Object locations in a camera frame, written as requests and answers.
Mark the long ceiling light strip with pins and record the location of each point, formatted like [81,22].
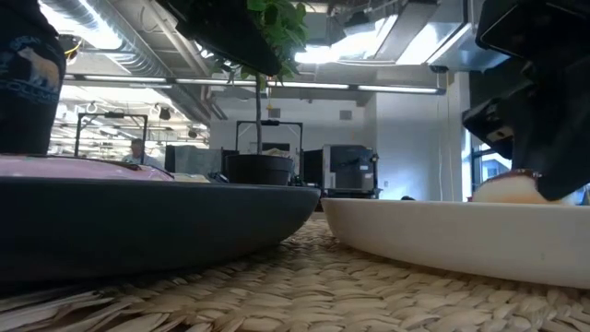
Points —
[124,79]
[396,89]

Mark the green plant in black pot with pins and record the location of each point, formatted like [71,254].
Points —
[258,170]

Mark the pink donut with brown drizzle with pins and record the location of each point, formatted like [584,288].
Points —
[69,168]

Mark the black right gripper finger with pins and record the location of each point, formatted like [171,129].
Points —
[493,122]
[558,133]

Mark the black round plate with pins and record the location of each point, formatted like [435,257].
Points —
[138,221]

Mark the black background stand frame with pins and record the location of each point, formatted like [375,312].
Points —
[110,115]
[269,122]

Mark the large chocolate sprinkled donut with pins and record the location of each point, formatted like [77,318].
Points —
[507,191]

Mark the dark background monitor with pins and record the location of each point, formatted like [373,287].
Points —
[193,160]

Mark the grey background cabinet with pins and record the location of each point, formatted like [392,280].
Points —
[350,166]

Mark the round woven straw placemat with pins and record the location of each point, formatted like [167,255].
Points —
[299,286]

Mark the white round plate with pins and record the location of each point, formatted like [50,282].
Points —
[438,235]

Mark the person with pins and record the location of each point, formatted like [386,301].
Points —
[137,150]
[27,101]

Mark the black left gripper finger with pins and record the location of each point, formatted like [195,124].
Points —
[221,32]

